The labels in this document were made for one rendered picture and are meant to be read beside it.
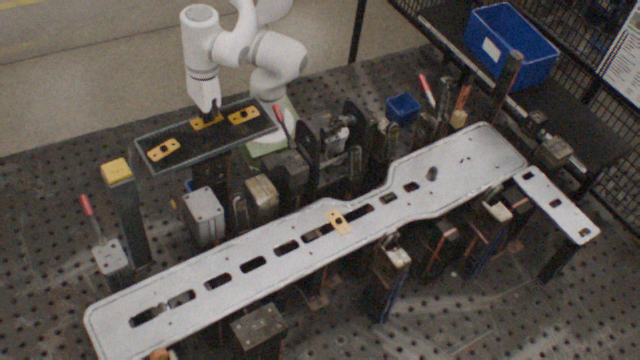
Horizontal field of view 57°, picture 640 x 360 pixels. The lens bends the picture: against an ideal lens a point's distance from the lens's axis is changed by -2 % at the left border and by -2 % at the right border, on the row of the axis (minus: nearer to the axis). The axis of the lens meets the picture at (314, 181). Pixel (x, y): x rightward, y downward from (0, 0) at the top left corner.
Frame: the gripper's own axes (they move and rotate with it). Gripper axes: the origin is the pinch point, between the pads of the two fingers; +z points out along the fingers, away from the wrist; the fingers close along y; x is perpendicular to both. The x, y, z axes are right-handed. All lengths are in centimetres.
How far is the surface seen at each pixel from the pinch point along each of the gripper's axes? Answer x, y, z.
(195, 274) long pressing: -20.0, 27.8, 24.2
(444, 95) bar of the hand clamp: 69, 22, 9
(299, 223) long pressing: 11.9, 29.0, 24.1
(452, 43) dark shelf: 103, -5, 21
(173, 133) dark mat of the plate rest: -7.7, -5.0, 8.1
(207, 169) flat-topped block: -2.4, 3.2, 18.4
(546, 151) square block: 91, 50, 19
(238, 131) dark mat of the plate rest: 7.7, 3.4, 8.1
